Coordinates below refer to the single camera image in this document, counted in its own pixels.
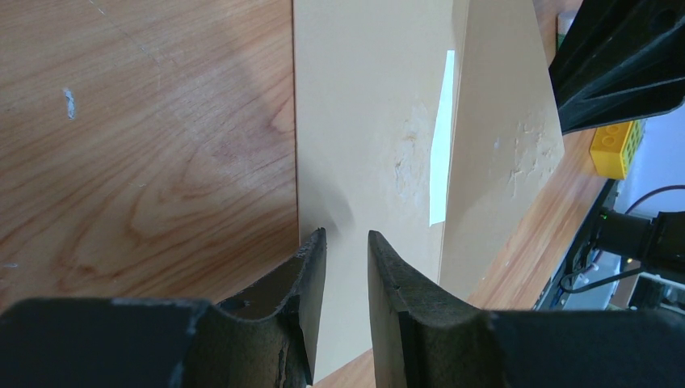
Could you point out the green white glue stick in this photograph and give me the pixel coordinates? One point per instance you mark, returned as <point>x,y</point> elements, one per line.
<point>565,20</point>

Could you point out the yellow toy block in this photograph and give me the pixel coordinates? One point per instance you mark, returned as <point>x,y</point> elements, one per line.
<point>614,146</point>

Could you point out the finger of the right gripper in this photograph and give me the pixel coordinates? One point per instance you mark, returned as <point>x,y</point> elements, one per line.
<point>620,61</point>

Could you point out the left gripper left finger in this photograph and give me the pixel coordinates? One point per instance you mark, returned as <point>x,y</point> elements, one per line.
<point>263,336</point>

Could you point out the beige letter paper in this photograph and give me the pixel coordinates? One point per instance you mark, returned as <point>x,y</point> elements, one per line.
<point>441,145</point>

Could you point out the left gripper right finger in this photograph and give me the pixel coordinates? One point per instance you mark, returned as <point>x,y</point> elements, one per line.
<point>423,336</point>

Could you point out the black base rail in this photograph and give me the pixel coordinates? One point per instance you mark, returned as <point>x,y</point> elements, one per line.
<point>579,253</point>

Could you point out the brown paper envelope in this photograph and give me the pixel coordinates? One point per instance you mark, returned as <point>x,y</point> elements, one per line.
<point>368,79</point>

